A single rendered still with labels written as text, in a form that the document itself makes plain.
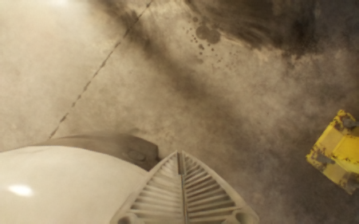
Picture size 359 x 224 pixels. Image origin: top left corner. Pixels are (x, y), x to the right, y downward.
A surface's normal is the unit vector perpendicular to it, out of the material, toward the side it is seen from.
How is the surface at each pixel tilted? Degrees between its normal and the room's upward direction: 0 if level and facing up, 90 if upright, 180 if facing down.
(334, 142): 0
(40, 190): 48
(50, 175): 58
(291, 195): 0
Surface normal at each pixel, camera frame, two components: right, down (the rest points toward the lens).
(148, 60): 0.03, 0.03
